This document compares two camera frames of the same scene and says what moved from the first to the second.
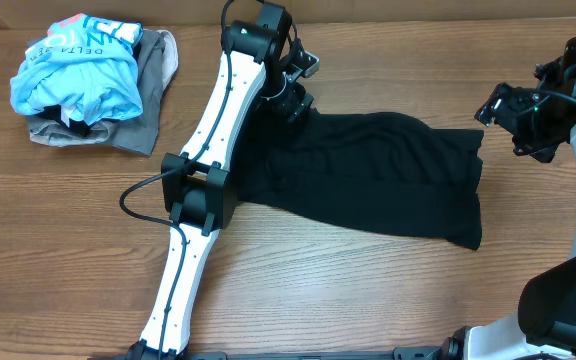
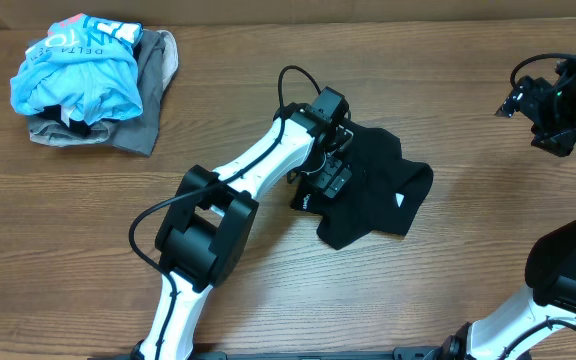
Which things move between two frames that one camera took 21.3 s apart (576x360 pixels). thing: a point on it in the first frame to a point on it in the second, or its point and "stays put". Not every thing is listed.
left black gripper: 291,103 to 331,185
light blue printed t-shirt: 84,65 stays put
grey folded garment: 135,133 stays put
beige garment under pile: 170,58 stays put
